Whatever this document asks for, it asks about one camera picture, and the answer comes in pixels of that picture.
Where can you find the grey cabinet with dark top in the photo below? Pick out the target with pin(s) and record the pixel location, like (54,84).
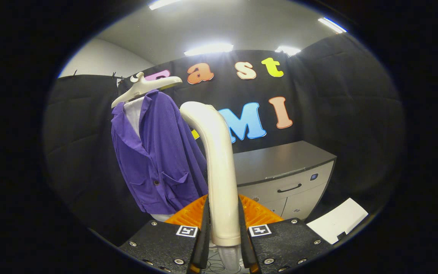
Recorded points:
(272,161)

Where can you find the white clothes hanger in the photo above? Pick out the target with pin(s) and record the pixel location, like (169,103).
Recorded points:
(143,86)

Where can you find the white garment steamer head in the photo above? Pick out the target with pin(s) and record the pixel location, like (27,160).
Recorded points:
(221,171)

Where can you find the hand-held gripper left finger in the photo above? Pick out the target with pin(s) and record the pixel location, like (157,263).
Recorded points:
(164,243)

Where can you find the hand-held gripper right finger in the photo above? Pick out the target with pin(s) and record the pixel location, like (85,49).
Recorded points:
(285,241)

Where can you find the white paper sheet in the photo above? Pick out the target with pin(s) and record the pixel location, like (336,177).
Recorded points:
(337,220)

